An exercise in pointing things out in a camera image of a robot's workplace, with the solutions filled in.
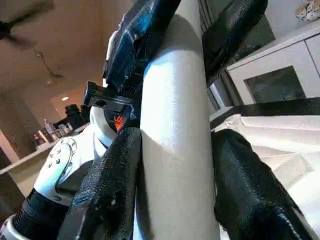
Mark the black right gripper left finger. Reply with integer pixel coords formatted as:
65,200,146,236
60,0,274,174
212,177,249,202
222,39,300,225
59,126,144,240

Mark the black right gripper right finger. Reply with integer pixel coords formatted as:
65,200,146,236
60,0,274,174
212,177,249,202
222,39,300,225
211,128,320,240

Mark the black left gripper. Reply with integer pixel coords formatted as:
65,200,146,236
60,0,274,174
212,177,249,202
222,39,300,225
83,0,181,135

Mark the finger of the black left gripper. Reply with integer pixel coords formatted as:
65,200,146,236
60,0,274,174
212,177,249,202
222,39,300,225
201,0,269,74

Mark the white plastic table top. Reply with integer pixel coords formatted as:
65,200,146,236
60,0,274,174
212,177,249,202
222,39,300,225
209,113,320,226

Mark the white plastic table leg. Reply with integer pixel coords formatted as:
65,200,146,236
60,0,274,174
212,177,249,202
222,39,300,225
132,0,222,240

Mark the white spotted toy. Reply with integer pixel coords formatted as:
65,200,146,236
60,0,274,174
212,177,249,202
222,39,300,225
295,0,320,21

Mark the dark ceiling fan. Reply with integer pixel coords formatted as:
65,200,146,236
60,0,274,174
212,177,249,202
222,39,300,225
0,0,56,48

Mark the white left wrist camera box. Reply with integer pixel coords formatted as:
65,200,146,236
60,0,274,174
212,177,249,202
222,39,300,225
88,106,120,151

